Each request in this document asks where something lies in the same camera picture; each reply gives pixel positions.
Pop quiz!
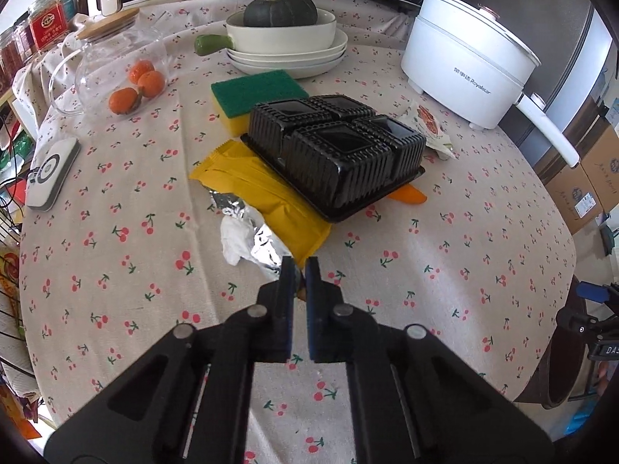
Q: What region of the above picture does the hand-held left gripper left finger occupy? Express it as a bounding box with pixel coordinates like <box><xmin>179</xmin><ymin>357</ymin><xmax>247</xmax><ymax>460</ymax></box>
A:
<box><xmin>43</xmin><ymin>256</ymin><xmax>297</xmax><ymax>464</ymax></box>

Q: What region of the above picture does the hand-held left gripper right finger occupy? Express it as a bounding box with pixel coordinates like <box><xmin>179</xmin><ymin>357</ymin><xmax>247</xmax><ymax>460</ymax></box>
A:
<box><xmin>304</xmin><ymin>256</ymin><xmax>554</xmax><ymax>464</ymax></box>

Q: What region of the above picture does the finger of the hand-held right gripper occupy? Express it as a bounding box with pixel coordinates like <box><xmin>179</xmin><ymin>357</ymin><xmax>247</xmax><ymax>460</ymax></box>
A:
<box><xmin>575</xmin><ymin>280</ymin><xmax>619</xmax><ymax>305</ymax></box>
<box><xmin>555</xmin><ymin>300</ymin><xmax>619</xmax><ymax>346</ymax></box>

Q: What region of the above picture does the silver foil wrapper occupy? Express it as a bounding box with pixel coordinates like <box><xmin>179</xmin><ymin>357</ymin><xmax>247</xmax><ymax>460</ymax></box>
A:
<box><xmin>207</xmin><ymin>191</ymin><xmax>293</xmax><ymax>281</ymax></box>

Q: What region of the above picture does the brown plastic bucket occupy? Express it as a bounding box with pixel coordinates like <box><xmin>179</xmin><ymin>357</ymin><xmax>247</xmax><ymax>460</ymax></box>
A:
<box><xmin>513</xmin><ymin>275</ymin><xmax>600</xmax><ymax>409</ymax></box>

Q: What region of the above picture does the yellow wrapper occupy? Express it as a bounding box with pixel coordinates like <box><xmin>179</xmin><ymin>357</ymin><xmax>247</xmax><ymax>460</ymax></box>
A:
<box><xmin>188</xmin><ymin>139</ymin><xmax>332</xmax><ymax>263</ymax></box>

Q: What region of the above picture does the orange wrapper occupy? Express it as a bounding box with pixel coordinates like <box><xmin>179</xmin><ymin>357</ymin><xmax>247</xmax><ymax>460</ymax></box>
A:
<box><xmin>387</xmin><ymin>181</ymin><xmax>429</xmax><ymax>205</ymax></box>

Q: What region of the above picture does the black plastic tray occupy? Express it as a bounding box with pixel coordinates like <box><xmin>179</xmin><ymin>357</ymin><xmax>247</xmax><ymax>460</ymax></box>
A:
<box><xmin>240</xmin><ymin>95</ymin><xmax>427</xmax><ymax>223</ymax></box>

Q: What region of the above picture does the white printed wrapper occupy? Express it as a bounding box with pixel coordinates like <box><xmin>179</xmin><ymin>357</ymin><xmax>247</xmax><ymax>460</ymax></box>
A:
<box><xmin>397</xmin><ymin>99</ymin><xmax>458</xmax><ymax>160</ymax></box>

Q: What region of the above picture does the green yellow sponge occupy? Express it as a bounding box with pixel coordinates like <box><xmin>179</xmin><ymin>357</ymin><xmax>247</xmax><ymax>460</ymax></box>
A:
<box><xmin>211</xmin><ymin>70</ymin><xmax>310</xmax><ymax>137</ymax></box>

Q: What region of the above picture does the cardboard box with white label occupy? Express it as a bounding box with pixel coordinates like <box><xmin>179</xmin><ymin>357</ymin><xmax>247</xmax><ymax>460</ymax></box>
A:
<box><xmin>546</xmin><ymin>155</ymin><xmax>605</xmax><ymax>235</ymax></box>

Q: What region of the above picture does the cherry print tablecloth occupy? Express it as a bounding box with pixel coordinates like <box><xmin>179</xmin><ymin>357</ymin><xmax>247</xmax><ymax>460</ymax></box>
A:
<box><xmin>12</xmin><ymin>0</ymin><xmax>578</xmax><ymax>464</ymax></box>

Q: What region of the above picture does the white plate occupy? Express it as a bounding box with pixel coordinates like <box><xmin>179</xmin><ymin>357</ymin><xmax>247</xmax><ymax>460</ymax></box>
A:
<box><xmin>232</xmin><ymin>48</ymin><xmax>346</xmax><ymax>79</ymax></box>
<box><xmin>227</xmin><ymin>29</ymin><xmax>348</xmax><ymax>68</ymax></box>

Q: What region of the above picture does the white electric cooking pot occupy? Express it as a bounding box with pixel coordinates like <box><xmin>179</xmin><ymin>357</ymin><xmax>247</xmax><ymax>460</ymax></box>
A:
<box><xmin>400</xmin><ymin>0</ymin><xmax>581</xmax><ymax>169</ymax></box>

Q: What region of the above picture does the orange tangerine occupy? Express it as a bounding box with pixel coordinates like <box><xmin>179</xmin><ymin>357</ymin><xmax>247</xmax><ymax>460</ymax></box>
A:
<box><xmin>127</xmin><ymin>59</ymin><xmax>156</xmax><ymax>83</ymax></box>
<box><xmin>138</xmin><ymin>70</ymin><xmax>166</xmax><ymax>98</ymax></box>
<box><xmin>108</xmin><ymin>87</ymin><xmax>143</xmax><ymax>116</ymax></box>

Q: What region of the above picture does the grey refrigerator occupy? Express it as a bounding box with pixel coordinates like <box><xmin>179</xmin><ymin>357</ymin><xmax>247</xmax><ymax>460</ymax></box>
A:
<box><xmin>452</xmin><ymin>0</ymin><xmax>611</xmax><ymax>175</ymax></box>

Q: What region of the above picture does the dark green squash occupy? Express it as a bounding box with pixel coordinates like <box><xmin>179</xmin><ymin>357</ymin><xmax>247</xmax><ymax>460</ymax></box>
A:
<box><xmin>243</xmin><ymin>0</ymin><xmax>319</xmax><ymax>28</ymax></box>

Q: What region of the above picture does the glass pitcher with wooden lid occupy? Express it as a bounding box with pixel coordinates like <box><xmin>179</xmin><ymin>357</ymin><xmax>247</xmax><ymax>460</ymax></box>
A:
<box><xmin>48</xmin><ymin>7</ymin><xmax>169</xmax><ymax>118</ymax></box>

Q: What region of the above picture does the jar with red label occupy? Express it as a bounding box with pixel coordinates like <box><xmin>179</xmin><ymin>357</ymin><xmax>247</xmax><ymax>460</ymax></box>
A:
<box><xmin>26</xmin><ymin>0</ymin><xmax>71</xmax><ymax>54</ymax></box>
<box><xmin>12</xmin><ymin>12</ymin><xmax>37</xmax><ymax>66</ymax></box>

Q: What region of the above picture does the white dish with green handle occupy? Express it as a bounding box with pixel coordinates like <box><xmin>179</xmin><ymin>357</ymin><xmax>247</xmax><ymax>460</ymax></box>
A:
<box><xmin>195</xmin><ymin>9</ymin><xmax>338</xmax><ymax>55</ymax></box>

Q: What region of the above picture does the black wire rack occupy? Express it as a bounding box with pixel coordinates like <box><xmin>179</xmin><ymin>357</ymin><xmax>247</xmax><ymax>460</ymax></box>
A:
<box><xmin>0</xmin><ymin>193</ymin><xmax>30</xmax><ymax>382</ymax></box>

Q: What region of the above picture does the white wireless charger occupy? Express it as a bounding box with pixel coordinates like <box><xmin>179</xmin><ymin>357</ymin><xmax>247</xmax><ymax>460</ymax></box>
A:
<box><xmin>25</xmin><ymin>136</ymin><xmax>81</xmax><ymax>212</ymax></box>

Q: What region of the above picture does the black cable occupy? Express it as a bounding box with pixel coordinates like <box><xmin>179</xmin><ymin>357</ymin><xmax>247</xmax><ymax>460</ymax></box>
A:
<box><xmin>0</xmin><ymin>169</ymin><xmax>44</xmax><ymax>204</ymax></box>

